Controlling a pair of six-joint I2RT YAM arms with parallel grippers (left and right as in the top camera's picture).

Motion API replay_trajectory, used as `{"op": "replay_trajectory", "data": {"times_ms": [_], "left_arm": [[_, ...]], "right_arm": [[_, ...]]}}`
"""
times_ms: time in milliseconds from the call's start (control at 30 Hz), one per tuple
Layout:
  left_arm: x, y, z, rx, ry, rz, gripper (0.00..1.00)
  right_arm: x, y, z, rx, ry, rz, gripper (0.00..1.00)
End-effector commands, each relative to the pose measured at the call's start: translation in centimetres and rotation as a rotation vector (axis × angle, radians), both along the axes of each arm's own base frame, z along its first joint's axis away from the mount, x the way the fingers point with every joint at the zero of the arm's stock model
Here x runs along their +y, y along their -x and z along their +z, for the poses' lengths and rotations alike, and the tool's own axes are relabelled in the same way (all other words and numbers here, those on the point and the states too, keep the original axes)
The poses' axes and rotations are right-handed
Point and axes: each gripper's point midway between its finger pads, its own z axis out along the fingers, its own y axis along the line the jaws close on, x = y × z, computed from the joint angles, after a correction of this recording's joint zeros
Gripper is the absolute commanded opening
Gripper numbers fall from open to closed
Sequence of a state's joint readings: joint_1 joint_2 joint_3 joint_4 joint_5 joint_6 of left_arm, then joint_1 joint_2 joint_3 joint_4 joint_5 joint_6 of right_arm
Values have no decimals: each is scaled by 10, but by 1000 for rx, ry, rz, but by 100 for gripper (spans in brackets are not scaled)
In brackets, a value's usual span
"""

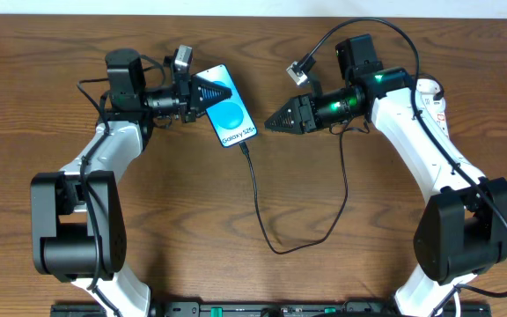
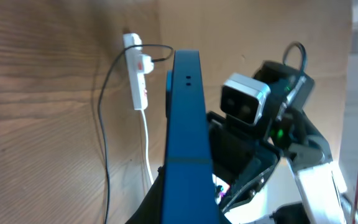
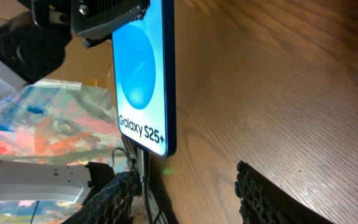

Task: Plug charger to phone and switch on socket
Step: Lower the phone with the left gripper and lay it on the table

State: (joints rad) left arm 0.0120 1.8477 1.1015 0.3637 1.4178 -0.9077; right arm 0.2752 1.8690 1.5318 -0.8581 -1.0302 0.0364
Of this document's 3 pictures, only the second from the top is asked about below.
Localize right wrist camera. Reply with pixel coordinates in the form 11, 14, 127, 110
220, 73, 271, 126

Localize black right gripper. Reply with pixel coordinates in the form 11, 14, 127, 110
207, 111, 280, 213

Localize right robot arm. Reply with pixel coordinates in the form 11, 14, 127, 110
207, 61, 358, 223

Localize blue Galaxy smartphone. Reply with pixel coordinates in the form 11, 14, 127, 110
161, 50, 219, 223

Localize black USB charging cable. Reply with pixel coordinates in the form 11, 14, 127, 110
97, 44, 175, 224

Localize white power strip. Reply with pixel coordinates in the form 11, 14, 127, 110
123, 33, 154, 110

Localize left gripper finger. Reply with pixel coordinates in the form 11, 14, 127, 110
126, 167, 165, 224

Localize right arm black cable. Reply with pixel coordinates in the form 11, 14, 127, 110
282, 41, 308, 94

